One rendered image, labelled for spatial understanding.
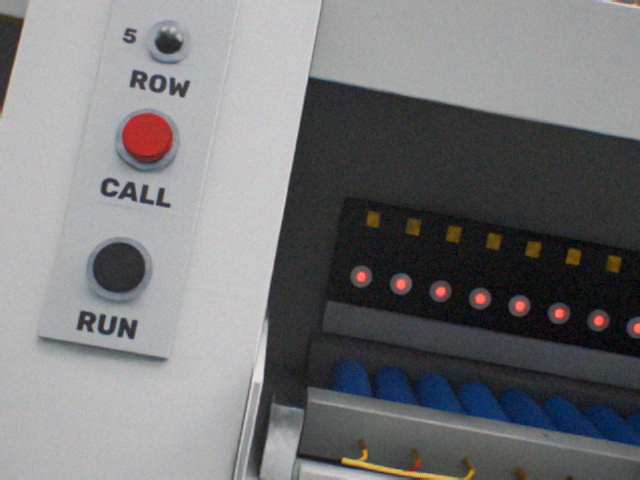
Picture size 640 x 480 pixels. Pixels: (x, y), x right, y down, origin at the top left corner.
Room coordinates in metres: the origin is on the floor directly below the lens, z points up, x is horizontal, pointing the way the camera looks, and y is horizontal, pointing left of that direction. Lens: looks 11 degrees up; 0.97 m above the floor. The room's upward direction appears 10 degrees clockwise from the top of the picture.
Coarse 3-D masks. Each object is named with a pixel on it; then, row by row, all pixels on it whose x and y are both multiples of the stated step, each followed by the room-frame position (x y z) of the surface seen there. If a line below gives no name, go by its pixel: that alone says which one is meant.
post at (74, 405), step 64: (64, 0) 0.30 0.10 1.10; (256, 0) 0.30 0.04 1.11; (320, 0) 0.30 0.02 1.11; (64, 64) 0.30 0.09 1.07; (256, 64) 0.30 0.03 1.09; (0, 128) 0.30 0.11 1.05; (64, 128) 0.30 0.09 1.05; (256, 128) 0.30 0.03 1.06; (0, 192) 0.30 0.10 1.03; (64, 192) 0.30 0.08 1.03; (256, 192) 0.30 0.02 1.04; (0, 256) 0.30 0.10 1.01; (192, 256) 0.30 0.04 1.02; (256, 256) 0.30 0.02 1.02; (0, 320) 0.30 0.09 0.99; (192, 320) 0.30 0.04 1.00; (256, 320) 0.30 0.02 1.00; (0, 384) 0.30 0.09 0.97; (64, 384) 0.30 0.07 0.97; (128, 384) 0.30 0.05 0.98; (192, 384) 0.30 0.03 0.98; (0, 448) 0.30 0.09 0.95; (64, 448) 0.30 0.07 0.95; (128, 448) 0.30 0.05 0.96; (192, 448) 0.30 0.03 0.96
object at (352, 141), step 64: (0, 64) 0.49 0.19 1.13; (320, 128) 0.50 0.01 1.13; (384, 128) 0.50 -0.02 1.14; (448, 128) 0.51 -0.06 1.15; (512, 128) 0.51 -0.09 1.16; (320, 192) 0.50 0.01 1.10; (384, 192) 0.51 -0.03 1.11; (448, 192) 0.51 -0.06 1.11; (512, 192) 0.51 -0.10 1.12; (576, 192) 0.51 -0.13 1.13; (320, 256) 0.50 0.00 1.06; (320, 320) 0.50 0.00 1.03
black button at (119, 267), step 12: (108, 252) 0.29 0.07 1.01; (120, 252) 0.29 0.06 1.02; (132, 252) 0.29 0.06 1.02; (96, 264) 0.29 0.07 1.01; (108, 264) 0.29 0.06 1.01; (120, 264) 0.29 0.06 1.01; (132, 264) 0.29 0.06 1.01; (144, 264) 0.29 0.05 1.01; (96, 276) 0.29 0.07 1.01; (108, 276) 0.29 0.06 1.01; (120, 276) 0.29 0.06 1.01; (132, 276) 0.29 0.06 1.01; (108, 288) 0.29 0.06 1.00; (120, 288) 0.29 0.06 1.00; (132, 288) 0.29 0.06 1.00
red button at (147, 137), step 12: (132, 120) 0.29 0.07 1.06; (144, 120) 0.29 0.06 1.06; (156, 120) 0.29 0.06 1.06; (132, 132) 0.29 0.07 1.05; (144, 132) 0.29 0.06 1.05; (156, 132) 0.29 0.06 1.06; (168, 132) 0.29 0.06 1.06; (132, 144) 0.29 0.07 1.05; (144, 144) 0.29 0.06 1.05; (156, 144) 0.29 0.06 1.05; (168, 144) 0.29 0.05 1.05; (132, 156) 0.29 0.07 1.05; (144, 156) 0.29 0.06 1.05; (156, 156) 0.29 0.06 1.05
